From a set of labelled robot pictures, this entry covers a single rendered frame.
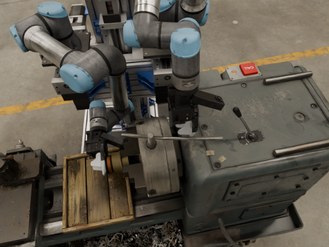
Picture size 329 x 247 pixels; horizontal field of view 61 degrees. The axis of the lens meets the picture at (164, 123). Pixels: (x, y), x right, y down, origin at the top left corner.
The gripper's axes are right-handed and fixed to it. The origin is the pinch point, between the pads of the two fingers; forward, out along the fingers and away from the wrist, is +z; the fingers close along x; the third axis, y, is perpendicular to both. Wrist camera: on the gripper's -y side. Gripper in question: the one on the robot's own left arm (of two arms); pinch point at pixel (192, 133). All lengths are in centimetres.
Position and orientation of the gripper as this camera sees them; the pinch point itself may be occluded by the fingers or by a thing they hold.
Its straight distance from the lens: 93.4
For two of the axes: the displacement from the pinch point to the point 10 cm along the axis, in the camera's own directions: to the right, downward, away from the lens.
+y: -9.8, 1.6, -0.9
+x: 1.8, 6.5, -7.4
